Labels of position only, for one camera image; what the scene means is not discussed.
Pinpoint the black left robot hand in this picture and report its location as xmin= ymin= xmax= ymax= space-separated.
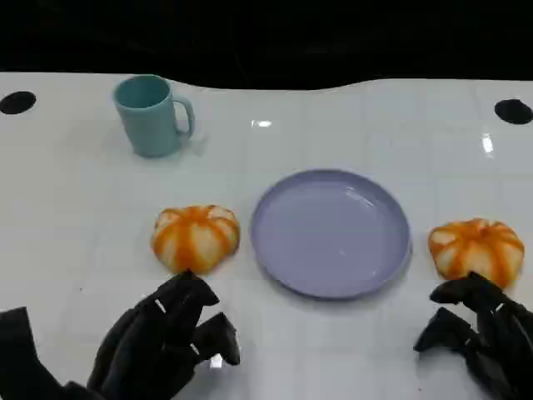
xmin=0 ymin=269 xmax=242 ymax=400

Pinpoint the orange and white bread roll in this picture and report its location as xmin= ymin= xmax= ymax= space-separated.
xmin=427 ymin=217 xmax=526 ymax=290
xmin=150 ymin=204 xmax=242 ymax=275

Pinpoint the lilac plate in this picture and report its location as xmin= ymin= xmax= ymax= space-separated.
xmin=249 ymin=168 xmax=413 ymax=301

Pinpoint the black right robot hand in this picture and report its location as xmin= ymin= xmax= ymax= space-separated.
xmin=413 ymin=270 xmax=533 ymax=400

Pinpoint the pale green mug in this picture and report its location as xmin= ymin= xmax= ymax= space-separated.
xmin=112 ymin=74 xmax=196 ymax=158

